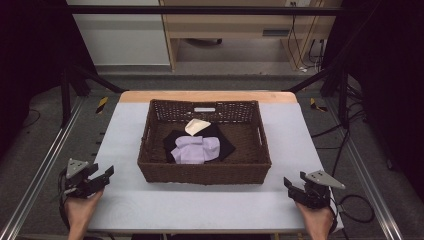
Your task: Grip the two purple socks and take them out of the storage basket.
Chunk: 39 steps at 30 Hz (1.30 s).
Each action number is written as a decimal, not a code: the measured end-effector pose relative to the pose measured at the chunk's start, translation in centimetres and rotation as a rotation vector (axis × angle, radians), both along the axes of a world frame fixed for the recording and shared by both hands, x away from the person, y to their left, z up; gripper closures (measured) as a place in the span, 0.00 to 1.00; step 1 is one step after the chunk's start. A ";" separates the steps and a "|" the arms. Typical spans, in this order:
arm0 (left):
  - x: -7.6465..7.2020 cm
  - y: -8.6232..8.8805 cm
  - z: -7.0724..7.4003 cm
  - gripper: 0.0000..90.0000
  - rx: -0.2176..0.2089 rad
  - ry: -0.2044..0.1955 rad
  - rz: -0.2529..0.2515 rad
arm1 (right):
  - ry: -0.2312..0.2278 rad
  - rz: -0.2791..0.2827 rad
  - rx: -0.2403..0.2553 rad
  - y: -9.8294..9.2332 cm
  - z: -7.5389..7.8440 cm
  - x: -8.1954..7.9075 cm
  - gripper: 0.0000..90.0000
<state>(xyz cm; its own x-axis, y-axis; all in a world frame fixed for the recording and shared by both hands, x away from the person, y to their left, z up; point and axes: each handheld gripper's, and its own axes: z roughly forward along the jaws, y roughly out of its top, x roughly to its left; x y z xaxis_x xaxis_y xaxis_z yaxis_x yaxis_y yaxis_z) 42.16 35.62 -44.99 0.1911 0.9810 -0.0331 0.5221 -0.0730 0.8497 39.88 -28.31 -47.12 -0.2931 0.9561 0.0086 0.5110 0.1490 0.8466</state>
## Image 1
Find person's left hand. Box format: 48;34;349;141
63;189;105;232

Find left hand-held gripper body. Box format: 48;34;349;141
63;158;105;200

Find black metal frame stand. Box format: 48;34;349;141
283;64;351;129
59;63;126;128

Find black cloth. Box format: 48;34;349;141
162;123;237;164

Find cream cloth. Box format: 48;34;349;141
184;118;212;137

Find aluminium floor rail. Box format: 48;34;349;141
0;96;86;240
324;98;404;240

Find brown woven basket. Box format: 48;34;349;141
136;98;273;186

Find black horizontal frame bar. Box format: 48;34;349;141
65;5;346;16

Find black curtain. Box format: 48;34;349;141
321;0;424;201
0;0;98;158

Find yellow black floor tape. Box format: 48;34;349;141
95;96;110;115
309;97;329;113

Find wooden table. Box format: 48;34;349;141
87;90;345;240

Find black cables under desk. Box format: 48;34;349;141
287;1;326;73

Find person's right hand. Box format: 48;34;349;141
295;201;335;233

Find lavender folded cloth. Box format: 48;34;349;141
170;135;222;165

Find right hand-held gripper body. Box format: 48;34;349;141
293;169;347;211

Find black floor cable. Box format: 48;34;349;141
311;83;368;178

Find light wooden desk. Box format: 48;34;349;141
159;0;339;72

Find light grey table mat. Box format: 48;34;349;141
87;101;345;234

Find white cabinet panel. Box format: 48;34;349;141
65;0;172;66

